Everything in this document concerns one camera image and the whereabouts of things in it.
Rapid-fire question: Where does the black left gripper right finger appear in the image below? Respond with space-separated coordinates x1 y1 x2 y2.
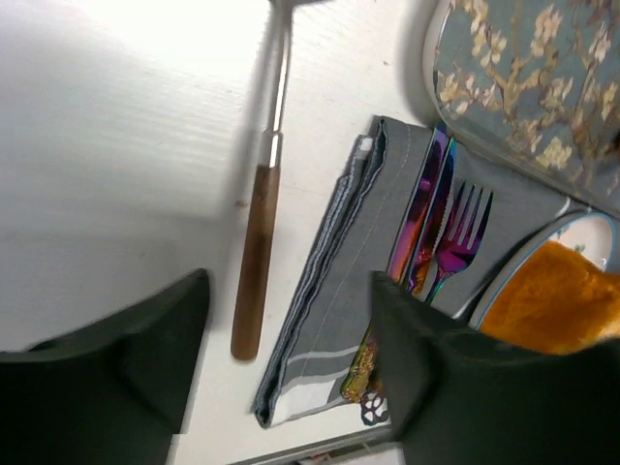
370 271 619 464

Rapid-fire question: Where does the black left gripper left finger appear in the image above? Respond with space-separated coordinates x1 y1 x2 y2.
1 269 210 464

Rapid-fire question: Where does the round orange sponge cake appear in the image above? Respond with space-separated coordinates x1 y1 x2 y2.
480 243 619 355

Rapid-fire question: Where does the steel cake server wooden handle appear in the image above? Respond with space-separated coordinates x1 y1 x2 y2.
230 0 335 362

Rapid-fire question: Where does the blossom pattern grey tray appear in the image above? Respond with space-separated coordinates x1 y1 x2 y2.
422 0 619 215

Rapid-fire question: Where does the iridescent knife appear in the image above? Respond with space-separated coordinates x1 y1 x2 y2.
340 122 455 403

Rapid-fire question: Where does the iridescent fork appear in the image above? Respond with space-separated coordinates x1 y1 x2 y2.
359 180 494 427

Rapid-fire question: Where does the grey cloth placemat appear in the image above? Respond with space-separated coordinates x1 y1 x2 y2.
252 118 582 428

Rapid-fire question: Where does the watermelon pattern white plate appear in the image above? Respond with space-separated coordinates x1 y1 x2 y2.
453 211 619 329

